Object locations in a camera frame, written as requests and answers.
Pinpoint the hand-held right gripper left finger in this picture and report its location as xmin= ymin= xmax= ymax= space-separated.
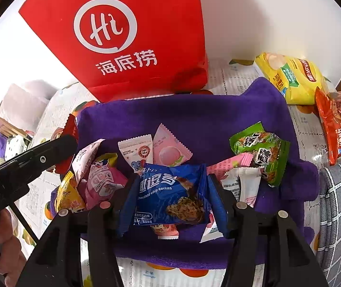
xmin=15 ymin=175 xmax=141 ymax=287

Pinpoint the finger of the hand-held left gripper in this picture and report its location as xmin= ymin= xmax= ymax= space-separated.
xmin=0 ymin=134 xmax=79 ymax=186

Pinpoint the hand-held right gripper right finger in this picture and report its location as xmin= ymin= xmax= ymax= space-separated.
xmin=207 ymin=174 xmax=329 ymax=287

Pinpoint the red snack wrapper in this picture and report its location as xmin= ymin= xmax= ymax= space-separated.
xmin=52 ymin=114 xmax=79 ymax=174

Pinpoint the blue cookie wrapper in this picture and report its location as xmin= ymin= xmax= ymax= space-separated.
xmin=118 ymin=163 xmax=216 ymax=236

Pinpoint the pile of snack packets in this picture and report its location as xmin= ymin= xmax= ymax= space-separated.
xmin=54 ymin=124 xmax=262 ymax=243

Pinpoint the green snack wrapper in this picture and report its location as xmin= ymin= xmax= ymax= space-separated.
xmin=229 ymin=121 xmax=291 ymax=187

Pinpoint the person's left hand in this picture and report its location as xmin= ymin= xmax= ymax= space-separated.
xmin=0 ymin=208 xmax=27 ymax=276

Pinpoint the white plush toy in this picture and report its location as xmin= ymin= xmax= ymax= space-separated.
xmin=4 ymin=134 xmax=33 ymax=162

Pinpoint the white plastic bag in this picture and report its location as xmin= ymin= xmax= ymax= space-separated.
xmin=0 ymin=80 xmax=59 ymax=132

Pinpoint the purple towel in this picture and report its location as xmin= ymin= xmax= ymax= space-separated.
xmin=51 ymin=77 xmax=320 ymax=271

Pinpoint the fruit print tablecloth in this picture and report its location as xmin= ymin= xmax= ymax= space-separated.
xmin=18 ymin=58 xmax=341 ymax=287

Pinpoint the orange chip bag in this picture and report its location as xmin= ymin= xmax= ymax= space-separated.
xmin=314 ymin=85 xmax=341 ymax=166

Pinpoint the yellow chip bag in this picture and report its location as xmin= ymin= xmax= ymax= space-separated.
xmin=254 ymin=52 xmax=331 ymax=106

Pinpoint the red paper bag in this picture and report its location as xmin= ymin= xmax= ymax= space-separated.
xmin=18 ymin=0 xmax=209 ymax=104

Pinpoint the black cable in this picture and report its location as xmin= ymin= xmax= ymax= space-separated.
xmin=0 ymin=126 xmax=39 ymax=246

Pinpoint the wooden furniture frame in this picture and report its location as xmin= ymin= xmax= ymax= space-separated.
xmin=0 ymin=102 xmax=35 ymax=144

